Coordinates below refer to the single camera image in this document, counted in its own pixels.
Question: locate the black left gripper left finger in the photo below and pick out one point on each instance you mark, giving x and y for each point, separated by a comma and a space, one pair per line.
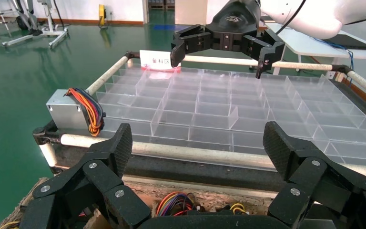
85, 189

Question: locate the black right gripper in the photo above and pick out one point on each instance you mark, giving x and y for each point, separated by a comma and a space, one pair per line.
233, 19

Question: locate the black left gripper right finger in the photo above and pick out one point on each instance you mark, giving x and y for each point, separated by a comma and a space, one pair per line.
315, 186

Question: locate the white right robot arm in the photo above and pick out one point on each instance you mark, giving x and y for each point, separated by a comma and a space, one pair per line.
322, 15

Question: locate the clear acrylic divider tray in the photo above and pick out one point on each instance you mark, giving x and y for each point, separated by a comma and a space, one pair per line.
214, 107

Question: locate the white sign card red strip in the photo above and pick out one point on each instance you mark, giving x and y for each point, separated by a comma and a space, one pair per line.
157, 60

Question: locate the white table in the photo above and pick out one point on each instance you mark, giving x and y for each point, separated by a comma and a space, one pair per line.
303, 44

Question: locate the brown cardboard divider box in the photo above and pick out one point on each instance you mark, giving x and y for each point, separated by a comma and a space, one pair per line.
214, 199

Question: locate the black laptop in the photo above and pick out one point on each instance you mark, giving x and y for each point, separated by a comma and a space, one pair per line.
347, 41

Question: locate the yellow floor fan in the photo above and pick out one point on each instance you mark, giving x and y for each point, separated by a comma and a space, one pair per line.
102, 12

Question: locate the white metal floor stand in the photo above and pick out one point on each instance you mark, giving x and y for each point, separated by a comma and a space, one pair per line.
50, 17

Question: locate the dark wheeled machine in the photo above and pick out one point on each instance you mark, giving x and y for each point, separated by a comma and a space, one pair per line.
23, 23

